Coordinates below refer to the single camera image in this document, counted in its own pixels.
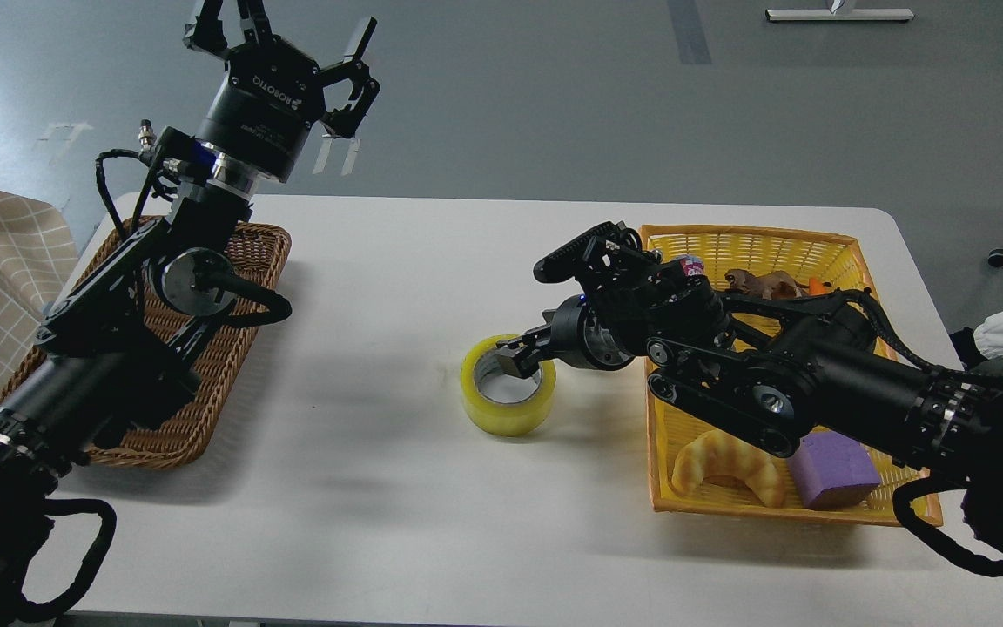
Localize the yellow tape roll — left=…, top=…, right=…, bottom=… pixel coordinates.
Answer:
left=459, top=334, right=557, bottom=437

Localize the small drink can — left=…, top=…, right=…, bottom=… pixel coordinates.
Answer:
left=672, top=254, right=707, bottom=281

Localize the brown wicker basket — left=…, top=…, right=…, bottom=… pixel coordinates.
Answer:
left=0, top=223, right=291, bottom=471

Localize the white stand base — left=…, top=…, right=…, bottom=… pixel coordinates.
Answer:
left=764, top=1, right=915, bottom=23

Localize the brown toy lion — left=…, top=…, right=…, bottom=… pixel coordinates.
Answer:
left=724, top=267, right=809, bottom=300

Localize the orange toy carrot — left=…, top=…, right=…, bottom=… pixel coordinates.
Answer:
left=804, top=277, right=832, bottom=296

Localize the yellow plastic basket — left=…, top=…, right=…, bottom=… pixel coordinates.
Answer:
left=638, top=225, right=930, bottom=527

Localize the purple foam block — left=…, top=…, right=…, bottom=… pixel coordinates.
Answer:
left=787, top=431, right=881, bottom=509

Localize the toy croissant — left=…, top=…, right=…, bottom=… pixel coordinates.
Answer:
left=670, top=429, right=785, bottom=508

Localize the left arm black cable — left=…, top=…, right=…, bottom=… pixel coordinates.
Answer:
left=0, top=496, right=119, bottom=623

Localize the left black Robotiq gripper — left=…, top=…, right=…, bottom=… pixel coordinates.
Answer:
left=185, top=0, right=381, bottom=184

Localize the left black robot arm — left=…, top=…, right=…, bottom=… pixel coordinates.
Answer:
left=0, top=1, right=380, bottom=626

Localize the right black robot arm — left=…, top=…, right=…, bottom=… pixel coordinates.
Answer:
left=495, top=222, right=1003, bottom=578

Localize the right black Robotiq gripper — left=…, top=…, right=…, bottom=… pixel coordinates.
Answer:
left=496, top=294, right=620, bottom=380

